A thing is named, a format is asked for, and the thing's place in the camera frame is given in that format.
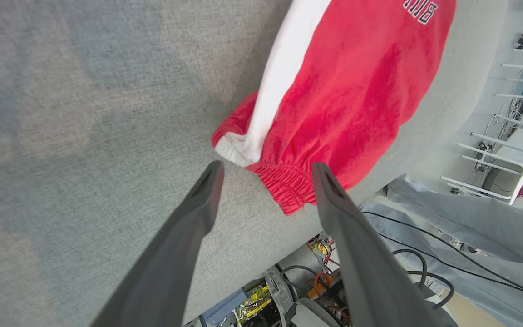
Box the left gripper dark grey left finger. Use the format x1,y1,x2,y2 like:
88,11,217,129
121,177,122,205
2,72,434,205
90,160,225,327

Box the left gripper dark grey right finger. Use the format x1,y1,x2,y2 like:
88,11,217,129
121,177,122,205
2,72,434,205
311,162,446,327

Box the red shorts with white stripe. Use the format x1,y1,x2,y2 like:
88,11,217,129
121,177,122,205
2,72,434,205
212,0,456,216

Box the grey cloth cover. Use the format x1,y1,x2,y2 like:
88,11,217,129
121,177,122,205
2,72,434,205
360,175,523,327

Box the grey desk with papers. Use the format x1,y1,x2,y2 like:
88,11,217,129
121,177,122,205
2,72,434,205
470,114,523,182

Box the thick black cable loop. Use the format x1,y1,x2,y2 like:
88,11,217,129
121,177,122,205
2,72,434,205
392,248,428,287
406,271,455,309

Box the white desk frame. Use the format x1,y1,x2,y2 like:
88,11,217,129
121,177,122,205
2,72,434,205
440,131,523,206

